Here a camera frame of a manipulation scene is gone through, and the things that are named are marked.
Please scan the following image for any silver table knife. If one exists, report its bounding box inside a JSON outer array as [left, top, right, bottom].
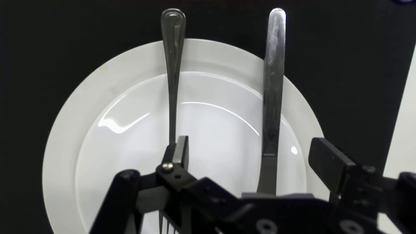
[[256, 6, 289, 196]]

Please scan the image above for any white round plate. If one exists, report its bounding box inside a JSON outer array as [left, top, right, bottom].
[[42, 37, 331, 234]]

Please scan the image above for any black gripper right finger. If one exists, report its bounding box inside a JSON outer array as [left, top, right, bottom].
[[310, 136, 416, 234]]

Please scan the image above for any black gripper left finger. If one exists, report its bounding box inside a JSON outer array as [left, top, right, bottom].
[[89, 135, 251, 234]]

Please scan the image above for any silver fork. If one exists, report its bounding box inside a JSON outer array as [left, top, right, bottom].
[[158, 6, 188, 234]]

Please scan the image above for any black placemat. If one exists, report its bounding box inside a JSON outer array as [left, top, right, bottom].
[[0, 0, 416, 234]]

